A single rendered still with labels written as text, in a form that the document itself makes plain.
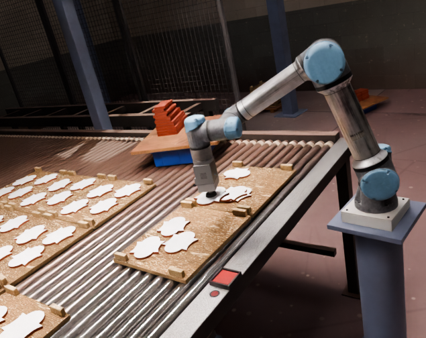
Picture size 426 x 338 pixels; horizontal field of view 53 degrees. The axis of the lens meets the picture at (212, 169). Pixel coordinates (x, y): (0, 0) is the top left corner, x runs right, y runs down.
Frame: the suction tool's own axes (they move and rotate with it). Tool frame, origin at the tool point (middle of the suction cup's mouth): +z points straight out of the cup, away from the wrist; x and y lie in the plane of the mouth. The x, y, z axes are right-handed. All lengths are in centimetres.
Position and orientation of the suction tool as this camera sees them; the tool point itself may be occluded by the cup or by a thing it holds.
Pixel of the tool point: (212, 198)
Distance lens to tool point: 158.4
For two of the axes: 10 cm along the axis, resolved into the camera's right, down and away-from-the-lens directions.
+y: -1.8, 4.1, -8.9
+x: 9.6, -1.1, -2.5
